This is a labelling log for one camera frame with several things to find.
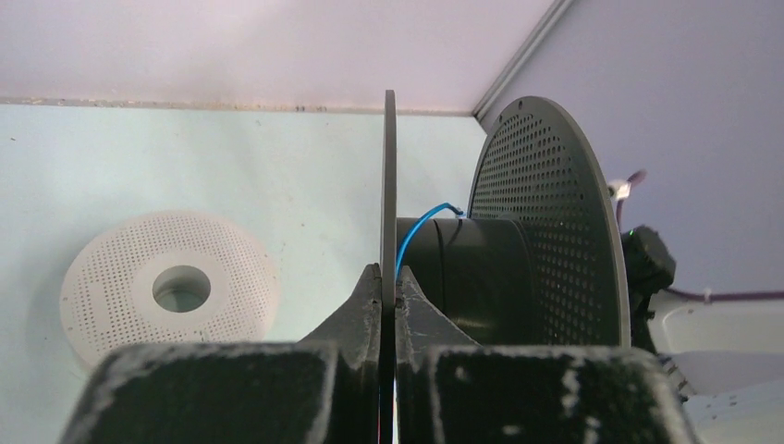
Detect black cable spool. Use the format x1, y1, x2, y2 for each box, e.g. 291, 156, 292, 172
379, 92, 631, 443

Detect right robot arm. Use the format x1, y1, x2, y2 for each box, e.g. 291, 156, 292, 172
621, 226, 783, 443

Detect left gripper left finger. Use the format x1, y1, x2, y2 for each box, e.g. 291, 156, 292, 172
61, 265, 381, 443

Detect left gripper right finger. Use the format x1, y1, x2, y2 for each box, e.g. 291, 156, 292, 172
395, 269, 698, 443

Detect white cable spool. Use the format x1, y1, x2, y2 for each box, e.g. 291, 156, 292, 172
59, 210, 281, 369

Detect blue thin cable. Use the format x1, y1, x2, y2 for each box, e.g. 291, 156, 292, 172
395, 203, 467, 283

